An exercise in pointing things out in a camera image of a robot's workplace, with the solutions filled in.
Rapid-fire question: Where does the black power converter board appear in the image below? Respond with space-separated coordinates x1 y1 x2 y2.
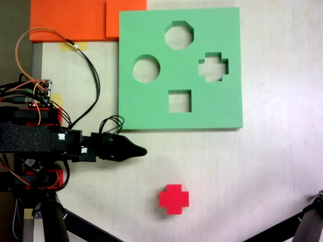
24 157 44 172

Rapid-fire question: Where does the red black table clamp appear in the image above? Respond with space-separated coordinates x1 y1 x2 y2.
0 168 64 190
0 106 64 127

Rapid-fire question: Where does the black tripod leg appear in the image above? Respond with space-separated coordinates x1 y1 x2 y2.
292 190 323 242
31 194 71 242

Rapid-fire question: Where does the grey metal table rail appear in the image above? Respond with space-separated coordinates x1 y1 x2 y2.
31 41 43 79

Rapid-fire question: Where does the yellow masking tape strip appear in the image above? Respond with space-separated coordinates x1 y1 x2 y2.
59 41 89 52

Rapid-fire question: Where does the black usb cable plug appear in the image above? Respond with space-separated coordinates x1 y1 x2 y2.
0 95 28 104

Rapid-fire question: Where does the red cross columnar block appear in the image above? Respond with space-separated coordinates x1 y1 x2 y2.
158 184 190 216

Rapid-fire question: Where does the thin orange wire loop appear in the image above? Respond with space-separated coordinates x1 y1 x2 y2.
15 27 69 84

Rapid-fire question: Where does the green shape hole board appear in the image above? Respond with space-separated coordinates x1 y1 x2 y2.
118 7 244 132

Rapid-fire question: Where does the black gripper wire bundle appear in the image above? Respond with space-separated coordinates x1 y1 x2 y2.
99 114 126 137

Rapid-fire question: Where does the long black twin cable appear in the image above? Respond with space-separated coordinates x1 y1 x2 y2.
65 37 101 130

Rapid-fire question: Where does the circuit board with wires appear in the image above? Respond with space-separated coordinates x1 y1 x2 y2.
26 79 54 108

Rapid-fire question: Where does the blue braided cable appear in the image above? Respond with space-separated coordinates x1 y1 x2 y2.
12 199 22 240

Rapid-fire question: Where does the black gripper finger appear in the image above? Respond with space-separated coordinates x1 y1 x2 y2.
117 151 147 163
117 135 148 153

